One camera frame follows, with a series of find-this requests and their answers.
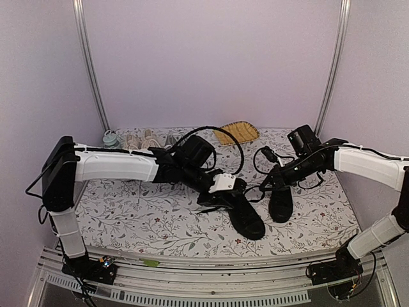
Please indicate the black front canvas sneaker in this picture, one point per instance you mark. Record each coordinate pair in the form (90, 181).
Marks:
(245, 220)

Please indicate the woven bamboo tray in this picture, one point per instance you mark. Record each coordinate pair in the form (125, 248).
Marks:
(243, 131)

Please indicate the aluminium front rail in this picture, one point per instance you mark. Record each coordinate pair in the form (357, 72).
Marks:
(262, 281)

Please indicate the green tape piece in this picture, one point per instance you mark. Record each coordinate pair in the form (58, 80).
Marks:
(150, 262)

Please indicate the black canvas sneaker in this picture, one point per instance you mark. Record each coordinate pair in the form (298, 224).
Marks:
(245, 220)
(280, 206)

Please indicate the grey sneaker left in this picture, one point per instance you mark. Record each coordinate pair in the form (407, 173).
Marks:
(170, 141)

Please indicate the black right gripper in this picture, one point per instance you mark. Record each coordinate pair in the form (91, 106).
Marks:
(280, 178)

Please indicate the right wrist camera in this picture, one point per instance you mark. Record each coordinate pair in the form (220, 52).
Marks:
(271, 155)

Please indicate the aluminium frame post left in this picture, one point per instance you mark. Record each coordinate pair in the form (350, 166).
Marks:
(88, 61)

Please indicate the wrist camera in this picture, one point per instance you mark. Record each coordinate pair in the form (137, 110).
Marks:
(222, 182)
(271, 155)

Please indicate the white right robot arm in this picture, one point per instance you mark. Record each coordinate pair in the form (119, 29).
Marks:
(312, 156)

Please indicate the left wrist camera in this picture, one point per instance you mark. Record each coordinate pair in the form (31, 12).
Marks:
(222, 182)

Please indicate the floral tablecloth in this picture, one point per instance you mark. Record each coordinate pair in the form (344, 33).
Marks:
(164, 219)

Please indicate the beige sneaker right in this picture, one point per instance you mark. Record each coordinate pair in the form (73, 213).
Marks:
(150, 140)

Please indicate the beige sneaker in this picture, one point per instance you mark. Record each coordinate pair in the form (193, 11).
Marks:
(150, 140)
(132, 142)

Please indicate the pale green small jar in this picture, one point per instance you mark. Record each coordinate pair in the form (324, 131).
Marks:
(110, 140)

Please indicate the aluminium frame post right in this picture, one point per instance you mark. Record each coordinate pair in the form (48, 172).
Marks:
(334, 66)

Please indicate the aluminium frame post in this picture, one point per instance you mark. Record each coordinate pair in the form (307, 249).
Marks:
(334, 66)
(88, 61)

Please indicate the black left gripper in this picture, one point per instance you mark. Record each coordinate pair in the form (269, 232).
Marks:
(211, 200)

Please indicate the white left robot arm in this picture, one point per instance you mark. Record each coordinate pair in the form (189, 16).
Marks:
(70, 163)

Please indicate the beige sneaker left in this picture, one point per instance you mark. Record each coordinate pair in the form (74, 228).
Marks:
(132, 142)

